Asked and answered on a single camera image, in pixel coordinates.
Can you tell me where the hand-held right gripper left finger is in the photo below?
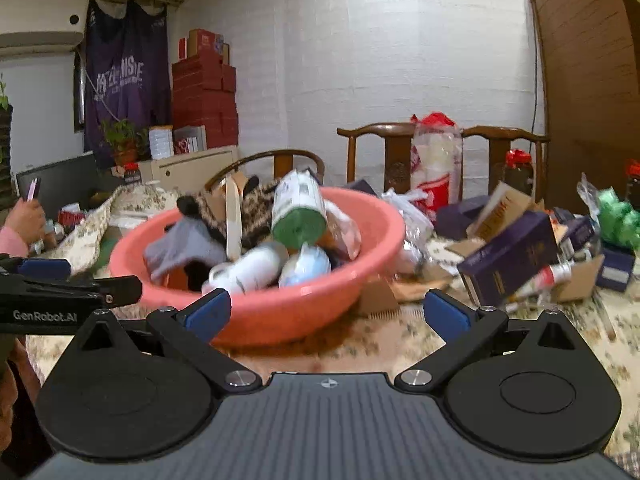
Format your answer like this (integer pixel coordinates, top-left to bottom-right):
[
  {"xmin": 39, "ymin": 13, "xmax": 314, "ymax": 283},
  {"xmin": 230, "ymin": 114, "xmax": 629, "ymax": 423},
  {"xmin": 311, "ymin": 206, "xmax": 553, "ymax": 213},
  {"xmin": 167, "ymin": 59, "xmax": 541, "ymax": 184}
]
[{"xmin": 74, "ymin": 288, "xmax": 263, "ymax": 392}]

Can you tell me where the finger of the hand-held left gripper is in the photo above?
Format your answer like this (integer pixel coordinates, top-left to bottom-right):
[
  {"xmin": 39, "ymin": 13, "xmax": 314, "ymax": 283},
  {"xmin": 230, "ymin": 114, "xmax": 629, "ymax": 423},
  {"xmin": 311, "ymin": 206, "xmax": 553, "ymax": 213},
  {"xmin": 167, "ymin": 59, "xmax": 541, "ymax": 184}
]
[
  {"xmin": 0, "ymin": 258, "xmax": 72, "ymax": 282},
  {"xmin": 0, "ymin": 275, "xmax": 144, "ymax": 307}
]

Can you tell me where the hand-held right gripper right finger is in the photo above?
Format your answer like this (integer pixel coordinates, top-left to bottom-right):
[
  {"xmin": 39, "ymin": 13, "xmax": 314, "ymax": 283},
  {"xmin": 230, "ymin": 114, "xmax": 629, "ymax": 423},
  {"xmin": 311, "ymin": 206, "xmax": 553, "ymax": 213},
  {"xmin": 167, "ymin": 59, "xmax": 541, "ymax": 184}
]
[{"xmin": 394, "ymin": 288, "xmax": 574, "ymax": 394}]

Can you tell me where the white plastic bottle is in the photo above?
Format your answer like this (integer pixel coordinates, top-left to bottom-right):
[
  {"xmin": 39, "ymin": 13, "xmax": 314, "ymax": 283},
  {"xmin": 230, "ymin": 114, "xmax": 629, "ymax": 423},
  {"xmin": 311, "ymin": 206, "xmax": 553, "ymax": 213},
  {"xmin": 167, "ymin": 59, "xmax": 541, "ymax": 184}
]
[{"xmin": 201, "ymin": 241, "xmax": 289, "ymax": 297}]

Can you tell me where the grey cloth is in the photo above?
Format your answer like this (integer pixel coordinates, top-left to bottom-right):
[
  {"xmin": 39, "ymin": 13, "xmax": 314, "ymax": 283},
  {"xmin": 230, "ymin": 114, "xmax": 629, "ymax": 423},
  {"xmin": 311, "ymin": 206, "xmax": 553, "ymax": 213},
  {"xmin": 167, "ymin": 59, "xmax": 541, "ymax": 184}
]
[{"xmin": 143, "ymin": 219, "xmax": 227, "ymax": 284}]

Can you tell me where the pink plastic basin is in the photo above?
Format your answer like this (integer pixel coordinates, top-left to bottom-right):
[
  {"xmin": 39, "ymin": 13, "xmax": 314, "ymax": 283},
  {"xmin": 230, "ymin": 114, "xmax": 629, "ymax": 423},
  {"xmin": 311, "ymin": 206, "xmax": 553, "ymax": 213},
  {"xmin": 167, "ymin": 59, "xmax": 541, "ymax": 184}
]
[{"xmin": 109, "ymin": 186, "xmax": 407, "ymax": 347}]

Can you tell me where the leopard print pouch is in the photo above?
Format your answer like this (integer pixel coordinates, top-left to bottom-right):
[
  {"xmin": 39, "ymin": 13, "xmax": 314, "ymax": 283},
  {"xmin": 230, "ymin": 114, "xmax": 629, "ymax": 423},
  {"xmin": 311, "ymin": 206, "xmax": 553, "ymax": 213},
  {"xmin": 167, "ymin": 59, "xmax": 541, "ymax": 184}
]
[{"xmin": 176, "ymin": 174, "xmax": 282, "ymax": 263}]

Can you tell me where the white garbage bag roll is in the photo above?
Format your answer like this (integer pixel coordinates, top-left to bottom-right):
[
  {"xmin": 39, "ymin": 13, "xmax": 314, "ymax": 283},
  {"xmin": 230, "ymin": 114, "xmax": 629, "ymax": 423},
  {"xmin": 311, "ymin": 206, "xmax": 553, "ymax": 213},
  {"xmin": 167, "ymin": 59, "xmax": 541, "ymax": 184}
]
[{"xmin": 271, "ymin": 169, "xmax": 330, "ymax": 250}]

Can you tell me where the person's left forearm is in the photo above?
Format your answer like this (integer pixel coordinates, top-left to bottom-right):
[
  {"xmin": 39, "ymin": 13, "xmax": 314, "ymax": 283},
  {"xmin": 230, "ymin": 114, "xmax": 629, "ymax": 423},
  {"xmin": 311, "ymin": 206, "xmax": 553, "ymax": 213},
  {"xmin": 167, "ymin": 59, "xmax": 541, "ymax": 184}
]
[{"xmin": 0, "ymin": 335, "xmax": 48, "ymax": 478}]

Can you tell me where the another person's forearm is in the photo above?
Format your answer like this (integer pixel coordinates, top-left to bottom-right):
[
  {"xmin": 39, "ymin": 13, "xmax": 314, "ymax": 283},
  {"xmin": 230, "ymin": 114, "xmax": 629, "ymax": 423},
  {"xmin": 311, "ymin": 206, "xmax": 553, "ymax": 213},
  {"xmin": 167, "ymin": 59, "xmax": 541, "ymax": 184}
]
[{"xmin": 0, "ymin": 225, "xmax": 29, "ymax": 259}]

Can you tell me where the floral cloth covered desktop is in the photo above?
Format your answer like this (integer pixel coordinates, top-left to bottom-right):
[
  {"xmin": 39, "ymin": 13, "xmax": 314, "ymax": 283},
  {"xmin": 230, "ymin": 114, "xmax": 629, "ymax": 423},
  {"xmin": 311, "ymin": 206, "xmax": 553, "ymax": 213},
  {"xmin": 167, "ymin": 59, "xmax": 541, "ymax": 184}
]
[{"xmin": 25, "ymin": 185, "xmax": 640, "ymax": 471}]

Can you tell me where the cardboard flap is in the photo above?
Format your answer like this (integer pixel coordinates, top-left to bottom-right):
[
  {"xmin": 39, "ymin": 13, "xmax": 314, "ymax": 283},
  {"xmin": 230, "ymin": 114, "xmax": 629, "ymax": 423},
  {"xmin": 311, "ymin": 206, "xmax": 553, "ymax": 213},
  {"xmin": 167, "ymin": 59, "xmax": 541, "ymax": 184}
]
[
  {"xmin": 356, "ymin": 275, "xmax": 402, "ymax": 317},
  {"xmin": 549, "ymin": 254, "xmax": 607, "ymax": 304}
]

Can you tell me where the large dark purple box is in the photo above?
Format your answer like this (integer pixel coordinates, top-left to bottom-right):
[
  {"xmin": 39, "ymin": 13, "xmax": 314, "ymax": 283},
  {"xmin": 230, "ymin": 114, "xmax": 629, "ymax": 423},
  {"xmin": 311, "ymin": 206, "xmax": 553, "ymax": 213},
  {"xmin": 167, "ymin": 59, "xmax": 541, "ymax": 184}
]
[{"xmin": 456, "ymin": 210, "xmax": 562, "ymax": 309}]

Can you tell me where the black monitor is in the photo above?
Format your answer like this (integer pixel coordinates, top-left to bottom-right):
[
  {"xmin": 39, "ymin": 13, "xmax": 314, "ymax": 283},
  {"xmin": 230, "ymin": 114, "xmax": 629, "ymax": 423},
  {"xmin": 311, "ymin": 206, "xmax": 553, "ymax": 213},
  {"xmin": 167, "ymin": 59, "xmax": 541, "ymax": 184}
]
[{"xmin": 15, "ymin": 151, "xmax": 108, "ymax": 212}]

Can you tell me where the clear plastic bag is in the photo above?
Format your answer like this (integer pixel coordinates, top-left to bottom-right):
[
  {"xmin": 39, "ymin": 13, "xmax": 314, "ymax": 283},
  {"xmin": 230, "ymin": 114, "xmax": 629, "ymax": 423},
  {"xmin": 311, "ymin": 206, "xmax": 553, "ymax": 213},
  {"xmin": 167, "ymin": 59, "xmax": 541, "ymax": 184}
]
[{"xmin": 381, "ymin": 187, "xmax": 437, "ymax": 275}]

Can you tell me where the white flat board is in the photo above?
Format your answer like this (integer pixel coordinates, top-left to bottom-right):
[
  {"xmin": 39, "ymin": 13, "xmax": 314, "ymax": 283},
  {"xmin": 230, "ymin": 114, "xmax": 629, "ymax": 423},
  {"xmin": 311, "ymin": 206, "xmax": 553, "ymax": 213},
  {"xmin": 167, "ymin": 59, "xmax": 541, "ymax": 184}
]
[{"xmin": 225, "ymin": 179, "xmax": 244, "ymax": 262}]

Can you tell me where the low dark purple box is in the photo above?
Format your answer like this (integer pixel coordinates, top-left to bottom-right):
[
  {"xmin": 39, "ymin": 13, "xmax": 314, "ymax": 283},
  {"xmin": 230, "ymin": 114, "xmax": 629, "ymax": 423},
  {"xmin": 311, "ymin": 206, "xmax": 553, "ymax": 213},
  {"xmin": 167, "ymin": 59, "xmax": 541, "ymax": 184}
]
[{"xmin": 434, "ymin": 194, "xmax": 492, "ymax": 239}]

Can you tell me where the blue face mask pack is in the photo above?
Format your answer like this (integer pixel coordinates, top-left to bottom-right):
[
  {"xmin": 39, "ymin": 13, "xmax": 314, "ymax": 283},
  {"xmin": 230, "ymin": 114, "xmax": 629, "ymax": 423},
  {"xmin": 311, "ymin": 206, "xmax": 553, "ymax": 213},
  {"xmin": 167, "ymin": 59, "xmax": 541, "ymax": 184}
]
[{"xmin": 278, "ymin": 243, "xmax": 332, "ymax": 289}]

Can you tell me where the open cardboard box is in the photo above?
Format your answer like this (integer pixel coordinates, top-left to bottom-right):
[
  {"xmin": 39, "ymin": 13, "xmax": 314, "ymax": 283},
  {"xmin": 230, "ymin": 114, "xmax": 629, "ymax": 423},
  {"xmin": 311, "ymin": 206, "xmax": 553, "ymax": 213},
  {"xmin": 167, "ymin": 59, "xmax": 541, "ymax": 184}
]
[{"xmin": 466, "ymin": 181, "xmax": 546, "ymax": 245}]

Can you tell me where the black slatted rack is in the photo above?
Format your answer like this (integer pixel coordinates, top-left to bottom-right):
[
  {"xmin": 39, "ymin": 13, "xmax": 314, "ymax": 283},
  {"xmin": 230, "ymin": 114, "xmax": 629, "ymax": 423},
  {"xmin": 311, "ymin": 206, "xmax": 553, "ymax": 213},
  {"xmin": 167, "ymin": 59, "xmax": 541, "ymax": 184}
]
[{"xmin": 0, "ymin": 104, "xmax": 14, "ymax": 211}]

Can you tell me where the bag of paper cups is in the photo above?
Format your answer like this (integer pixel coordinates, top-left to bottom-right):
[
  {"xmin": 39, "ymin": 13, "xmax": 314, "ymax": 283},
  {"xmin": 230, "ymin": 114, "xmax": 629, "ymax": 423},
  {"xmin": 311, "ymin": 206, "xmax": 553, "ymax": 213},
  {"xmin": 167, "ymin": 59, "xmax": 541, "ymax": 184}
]
[{"xmin": 410, "ymin": 111, "xmax": 464, "ymax": 217}]

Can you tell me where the white cabinet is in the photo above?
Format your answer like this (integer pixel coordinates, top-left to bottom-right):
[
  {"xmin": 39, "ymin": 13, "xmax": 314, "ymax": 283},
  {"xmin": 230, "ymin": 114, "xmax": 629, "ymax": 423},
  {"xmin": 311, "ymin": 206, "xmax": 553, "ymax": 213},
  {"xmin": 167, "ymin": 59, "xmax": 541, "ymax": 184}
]
[{"xmin": 137, "ymin": 145, "xmax": 241, "ymax": 192}]

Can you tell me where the potted plant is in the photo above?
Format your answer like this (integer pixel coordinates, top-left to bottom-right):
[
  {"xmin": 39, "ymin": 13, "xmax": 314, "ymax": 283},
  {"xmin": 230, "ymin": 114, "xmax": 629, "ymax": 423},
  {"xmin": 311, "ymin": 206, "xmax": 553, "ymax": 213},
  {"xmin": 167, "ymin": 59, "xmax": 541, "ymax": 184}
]
[{"xmin": 99, "ymin": 118, "xmax": 151, "ymax": 167}]

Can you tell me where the red-cap dark jar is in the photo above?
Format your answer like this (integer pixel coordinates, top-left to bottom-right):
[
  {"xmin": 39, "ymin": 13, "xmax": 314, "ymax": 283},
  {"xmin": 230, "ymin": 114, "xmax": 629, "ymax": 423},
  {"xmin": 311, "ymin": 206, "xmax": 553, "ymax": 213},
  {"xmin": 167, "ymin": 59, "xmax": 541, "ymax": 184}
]
[
  {"xmin": 501, "ymin": 149, "xmax": 534, "ymax": 197},
  {"xmin": 623, "ymin": 159, "xmax": 640, "ymax": 197}
]

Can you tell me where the small dark purple box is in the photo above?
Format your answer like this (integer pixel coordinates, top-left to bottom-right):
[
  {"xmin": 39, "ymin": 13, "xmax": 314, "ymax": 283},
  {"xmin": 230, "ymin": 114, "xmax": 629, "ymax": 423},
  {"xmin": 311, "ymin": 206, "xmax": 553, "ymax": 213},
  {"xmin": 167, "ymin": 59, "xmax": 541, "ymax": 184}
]
[{"xmin": 562, "ymin": 214, "xmax": 597, "ymax": 257}]

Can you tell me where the round-back wooden chair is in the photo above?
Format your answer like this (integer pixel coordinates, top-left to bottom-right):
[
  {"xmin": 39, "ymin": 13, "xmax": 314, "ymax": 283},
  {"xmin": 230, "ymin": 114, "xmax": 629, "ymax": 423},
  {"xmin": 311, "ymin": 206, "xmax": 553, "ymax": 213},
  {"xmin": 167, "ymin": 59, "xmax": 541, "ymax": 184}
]
[{"xmin": 204, "ymin": 148, "xmax": 327, "ymax": 196}]

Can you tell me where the dark blue box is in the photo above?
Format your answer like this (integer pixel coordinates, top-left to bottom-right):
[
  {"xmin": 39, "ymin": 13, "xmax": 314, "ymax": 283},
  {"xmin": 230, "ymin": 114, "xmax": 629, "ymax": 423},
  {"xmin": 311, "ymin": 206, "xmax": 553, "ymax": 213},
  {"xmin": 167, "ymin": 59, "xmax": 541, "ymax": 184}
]
[{"xmin": 594, "ymin": 246, "xmax": 637, "ymax": 293}]

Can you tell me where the red and white carton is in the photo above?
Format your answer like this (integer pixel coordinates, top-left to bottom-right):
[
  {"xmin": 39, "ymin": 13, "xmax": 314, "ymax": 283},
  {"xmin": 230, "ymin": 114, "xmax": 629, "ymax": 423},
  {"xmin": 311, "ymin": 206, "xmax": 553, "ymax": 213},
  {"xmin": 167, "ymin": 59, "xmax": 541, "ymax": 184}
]
[{"xmin": 172, "ymin": 125, "xmax": 207, "ymax": 156}]

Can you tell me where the crinkled clear plastic wrap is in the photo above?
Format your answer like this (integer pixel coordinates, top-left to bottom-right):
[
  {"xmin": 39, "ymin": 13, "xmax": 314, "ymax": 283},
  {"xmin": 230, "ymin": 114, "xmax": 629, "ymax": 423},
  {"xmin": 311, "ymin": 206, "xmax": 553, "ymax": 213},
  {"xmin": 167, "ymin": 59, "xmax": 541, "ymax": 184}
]
[{"xmin": 576, "ymin": 171, "xmax": 602, "ymax": 212}]

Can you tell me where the green ribbon ball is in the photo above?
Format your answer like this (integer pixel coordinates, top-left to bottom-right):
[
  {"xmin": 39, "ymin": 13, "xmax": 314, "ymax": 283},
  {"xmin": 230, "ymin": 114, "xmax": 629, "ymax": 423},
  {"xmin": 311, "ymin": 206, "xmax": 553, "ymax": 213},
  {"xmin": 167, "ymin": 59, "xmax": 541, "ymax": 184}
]
[{"xmin": 596, "ymin": 186, "xmax": 640, "ymax": 252}]

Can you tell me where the purple banner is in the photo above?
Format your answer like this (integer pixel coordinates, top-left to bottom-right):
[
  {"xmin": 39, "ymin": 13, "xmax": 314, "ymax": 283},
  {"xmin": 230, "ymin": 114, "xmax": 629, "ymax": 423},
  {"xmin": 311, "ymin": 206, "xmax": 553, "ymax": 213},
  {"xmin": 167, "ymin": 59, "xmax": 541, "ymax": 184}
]
[{"xmin": 82, "ymin": 0, "xmax": 172, "ymax": 167}]

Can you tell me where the stack of red boxes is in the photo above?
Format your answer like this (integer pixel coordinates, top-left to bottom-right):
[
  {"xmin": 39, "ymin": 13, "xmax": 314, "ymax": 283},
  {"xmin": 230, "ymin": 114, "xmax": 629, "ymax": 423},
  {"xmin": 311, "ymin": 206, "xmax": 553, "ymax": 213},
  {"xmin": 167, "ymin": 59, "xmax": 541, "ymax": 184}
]
[{"xmin": 171, "ymin": 28, "xmax": 239, "ymax": 149}]

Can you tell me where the white air conditioner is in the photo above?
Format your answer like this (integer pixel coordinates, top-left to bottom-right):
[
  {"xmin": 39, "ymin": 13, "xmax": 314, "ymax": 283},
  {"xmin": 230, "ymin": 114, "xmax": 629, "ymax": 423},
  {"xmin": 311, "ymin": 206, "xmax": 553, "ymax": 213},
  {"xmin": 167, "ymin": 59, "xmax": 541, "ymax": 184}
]
[{"xmin": 0, "ymin": 0, "xmax": 92, "ymax": 52}]

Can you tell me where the wooden wardrobe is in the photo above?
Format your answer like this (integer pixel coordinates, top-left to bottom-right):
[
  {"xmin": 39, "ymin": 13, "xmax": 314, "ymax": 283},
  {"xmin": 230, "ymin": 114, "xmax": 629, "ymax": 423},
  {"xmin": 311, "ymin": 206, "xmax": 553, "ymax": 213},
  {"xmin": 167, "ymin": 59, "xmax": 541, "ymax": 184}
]
[{"xmin": 528, "ymin": 0, "xmax": 640, "ymax": 198}]

